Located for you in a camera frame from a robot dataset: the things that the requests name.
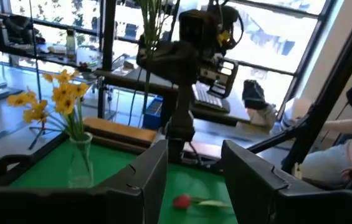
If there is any clear glass vase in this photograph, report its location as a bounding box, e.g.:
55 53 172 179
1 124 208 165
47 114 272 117
67 132 95 189

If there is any person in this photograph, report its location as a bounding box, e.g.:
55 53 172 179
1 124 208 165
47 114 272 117
280 118 352 187

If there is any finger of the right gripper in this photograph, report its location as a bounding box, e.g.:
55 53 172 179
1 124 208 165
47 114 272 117
136 43 156 74

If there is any green table mat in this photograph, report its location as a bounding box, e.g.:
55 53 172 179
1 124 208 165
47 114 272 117
9 138 239 224

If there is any black camera rig frame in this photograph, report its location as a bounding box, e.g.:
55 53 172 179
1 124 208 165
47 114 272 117
247 0 352 175

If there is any dark grey keyboard desk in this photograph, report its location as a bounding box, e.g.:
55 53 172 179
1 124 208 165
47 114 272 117
191 80 276 128

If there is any black cluttered shelf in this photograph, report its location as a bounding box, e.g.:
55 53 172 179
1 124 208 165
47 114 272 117
0 14 102 74

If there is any white plastic bottle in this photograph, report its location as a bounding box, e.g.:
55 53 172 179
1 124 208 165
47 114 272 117
65 28 77 62

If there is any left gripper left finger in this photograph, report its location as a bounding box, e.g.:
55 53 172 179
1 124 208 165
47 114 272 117
0 139 169 224

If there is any blue storage bin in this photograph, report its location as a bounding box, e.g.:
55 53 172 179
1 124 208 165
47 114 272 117
142 96 164 130

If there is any red artificial tulip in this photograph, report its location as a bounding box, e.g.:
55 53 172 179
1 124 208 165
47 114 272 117
172 194 231 210

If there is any black bag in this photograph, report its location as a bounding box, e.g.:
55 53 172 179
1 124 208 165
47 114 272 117
242 79 278 127

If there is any black vertical pole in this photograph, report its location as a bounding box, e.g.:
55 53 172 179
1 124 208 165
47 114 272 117
97 0 117 119

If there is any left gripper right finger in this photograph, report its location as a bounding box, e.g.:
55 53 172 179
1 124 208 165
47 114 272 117
221 139 352 224

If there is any black computer keyboard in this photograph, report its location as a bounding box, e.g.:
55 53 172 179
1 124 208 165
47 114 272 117
193 83 231 113

